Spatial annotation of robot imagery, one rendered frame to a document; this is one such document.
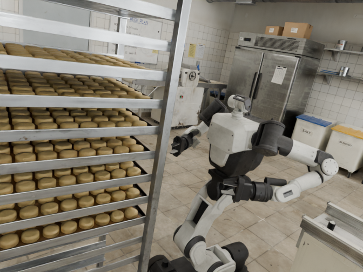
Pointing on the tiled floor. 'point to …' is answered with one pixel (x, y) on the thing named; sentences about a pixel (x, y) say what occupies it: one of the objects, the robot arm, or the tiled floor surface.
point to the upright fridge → (300, 52)
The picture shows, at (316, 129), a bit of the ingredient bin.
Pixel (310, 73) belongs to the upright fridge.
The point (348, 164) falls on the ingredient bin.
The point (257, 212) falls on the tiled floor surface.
